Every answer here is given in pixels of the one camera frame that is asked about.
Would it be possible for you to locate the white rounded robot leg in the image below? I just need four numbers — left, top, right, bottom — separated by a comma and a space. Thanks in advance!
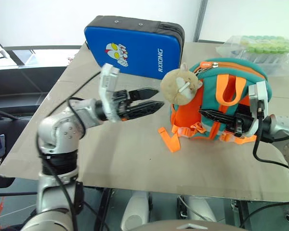
182, 195, 218, 223
120, 191, 150, 231

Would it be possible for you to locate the orange and teal backpack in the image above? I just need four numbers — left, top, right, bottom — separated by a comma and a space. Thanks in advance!
158, 58, 272, 153

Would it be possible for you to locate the black table leg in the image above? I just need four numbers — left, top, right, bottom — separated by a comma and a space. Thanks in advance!
99, 187, 113, 231
239, 200, 250, 229

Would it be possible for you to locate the clear bag of green items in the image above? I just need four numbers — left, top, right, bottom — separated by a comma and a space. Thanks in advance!
215, 35, 289, 77

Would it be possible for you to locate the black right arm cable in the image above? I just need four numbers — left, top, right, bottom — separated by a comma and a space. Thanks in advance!
252, 100, 289, 169

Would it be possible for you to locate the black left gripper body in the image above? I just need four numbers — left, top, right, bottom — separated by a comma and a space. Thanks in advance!
112, 90, 133, 121

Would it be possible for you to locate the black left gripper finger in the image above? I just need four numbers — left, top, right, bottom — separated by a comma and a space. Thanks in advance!
129, 101, 165, 119
130, 88, 160, 101

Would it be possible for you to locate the blue and grey cartoon case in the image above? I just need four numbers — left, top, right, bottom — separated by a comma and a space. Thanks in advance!
83, 15, 185, 81

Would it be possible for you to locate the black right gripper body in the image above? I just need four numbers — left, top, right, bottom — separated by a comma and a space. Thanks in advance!
227, 112, 255, 138

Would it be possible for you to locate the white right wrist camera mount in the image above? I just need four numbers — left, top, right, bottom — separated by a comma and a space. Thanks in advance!
245, 81, 270, 140

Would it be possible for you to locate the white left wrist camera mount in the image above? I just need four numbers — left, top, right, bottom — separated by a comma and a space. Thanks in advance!
98, 63, 121, 123

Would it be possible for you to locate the grey vertical pole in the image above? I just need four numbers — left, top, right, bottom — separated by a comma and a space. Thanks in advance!
193, 0, 209, 43

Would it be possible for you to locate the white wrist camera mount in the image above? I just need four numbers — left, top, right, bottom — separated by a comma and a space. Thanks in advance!
98, 63, 121, 123
245, 81, 270, 140

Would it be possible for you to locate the grey robot torso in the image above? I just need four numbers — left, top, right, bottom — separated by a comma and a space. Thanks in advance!
125, 218, 247, 231

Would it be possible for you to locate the beige hamster plush toy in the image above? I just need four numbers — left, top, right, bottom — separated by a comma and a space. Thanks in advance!
160, 63, 204, 106

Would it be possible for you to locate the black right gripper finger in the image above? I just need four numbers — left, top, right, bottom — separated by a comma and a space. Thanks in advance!
203, 115, 234, 131
198, 109, 236, 121

